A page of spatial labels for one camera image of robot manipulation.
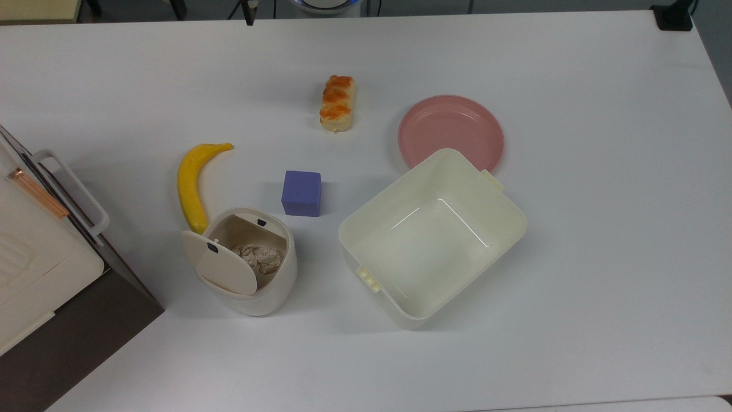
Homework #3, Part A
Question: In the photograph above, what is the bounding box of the bread with orange topping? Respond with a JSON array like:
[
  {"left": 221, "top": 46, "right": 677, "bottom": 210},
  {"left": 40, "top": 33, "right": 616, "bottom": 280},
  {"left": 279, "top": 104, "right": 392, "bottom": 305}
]
[{"left": 319, "top": 75, "right": 356, "bottom": 133}]

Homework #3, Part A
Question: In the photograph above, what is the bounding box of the beige wooden desk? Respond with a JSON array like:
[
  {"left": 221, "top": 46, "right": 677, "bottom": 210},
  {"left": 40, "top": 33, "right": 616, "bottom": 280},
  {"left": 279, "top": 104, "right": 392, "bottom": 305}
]
[{"left": 0, "top": 0, "right": 81, "bottom": 24}]

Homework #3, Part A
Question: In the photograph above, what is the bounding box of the white cabinet with copper handle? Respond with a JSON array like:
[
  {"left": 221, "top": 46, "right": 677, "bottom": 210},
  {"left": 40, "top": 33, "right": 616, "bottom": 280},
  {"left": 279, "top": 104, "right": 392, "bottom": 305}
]
[{"left": 0, "top": 137, "right": 105, "bottom": 356}]

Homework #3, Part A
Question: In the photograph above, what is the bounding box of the yellow banana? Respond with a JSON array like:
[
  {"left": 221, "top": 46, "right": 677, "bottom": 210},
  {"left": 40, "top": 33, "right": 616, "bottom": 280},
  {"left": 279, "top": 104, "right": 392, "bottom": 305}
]
[{"left": 177, "top": 142, "right": 234, "bottom": 235}]

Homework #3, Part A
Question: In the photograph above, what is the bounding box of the purple cube block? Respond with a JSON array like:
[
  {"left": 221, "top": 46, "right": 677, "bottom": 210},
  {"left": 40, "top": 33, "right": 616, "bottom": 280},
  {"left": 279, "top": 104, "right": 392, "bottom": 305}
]
[{"left": 281, "top": 170, "right": 322, "bottom": 217}]

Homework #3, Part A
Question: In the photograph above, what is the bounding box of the pink round plate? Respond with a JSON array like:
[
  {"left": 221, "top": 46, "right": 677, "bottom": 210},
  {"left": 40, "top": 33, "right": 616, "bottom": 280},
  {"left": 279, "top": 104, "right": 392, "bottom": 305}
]
[{"left": 397, "top": 95, "right": 505, "bottom": 174}]

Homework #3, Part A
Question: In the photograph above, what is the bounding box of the brown box with white handle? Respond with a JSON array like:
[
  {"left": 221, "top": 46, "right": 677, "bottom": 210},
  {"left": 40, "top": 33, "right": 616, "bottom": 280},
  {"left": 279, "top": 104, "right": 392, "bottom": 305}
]
[{"left": 0, "top": 125, "right": 165, "bottom": 412}]

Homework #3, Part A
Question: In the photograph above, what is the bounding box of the cream square plastic container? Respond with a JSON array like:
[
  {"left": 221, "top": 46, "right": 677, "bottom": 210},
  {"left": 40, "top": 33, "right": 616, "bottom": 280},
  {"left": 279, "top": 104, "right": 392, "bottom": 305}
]
[{"left": 337, "top": 148, "right": 527, "bottom": 330}]

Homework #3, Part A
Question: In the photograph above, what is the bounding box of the white robot base blue ring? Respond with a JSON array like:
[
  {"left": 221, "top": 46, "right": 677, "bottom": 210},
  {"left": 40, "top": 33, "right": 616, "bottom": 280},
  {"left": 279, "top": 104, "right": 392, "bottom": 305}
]
[{"left": 291, "top": 0, "right": 362, "bottom": 15}]

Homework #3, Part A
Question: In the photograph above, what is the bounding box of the white paper ball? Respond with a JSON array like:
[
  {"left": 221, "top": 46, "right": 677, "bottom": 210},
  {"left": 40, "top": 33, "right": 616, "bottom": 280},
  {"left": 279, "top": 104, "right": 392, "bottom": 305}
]
[{"left": 231, "top": 243, "right": 267, "bottom": 266}]

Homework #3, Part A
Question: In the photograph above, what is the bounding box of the black camera stand with clamp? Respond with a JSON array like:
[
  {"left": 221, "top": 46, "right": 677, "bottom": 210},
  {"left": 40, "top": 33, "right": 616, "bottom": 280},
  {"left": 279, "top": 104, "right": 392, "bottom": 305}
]
[{"left": 650, "top": 0, "right": 694, "bottom": 31}]

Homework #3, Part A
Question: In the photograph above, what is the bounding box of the cream flip-lid trash bin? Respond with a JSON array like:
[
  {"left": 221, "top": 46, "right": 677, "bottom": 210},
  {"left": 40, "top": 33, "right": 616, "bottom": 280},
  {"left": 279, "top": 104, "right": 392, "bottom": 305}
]
[{"left": 182, "top": 207, "right": 298, "bottom": 316}]

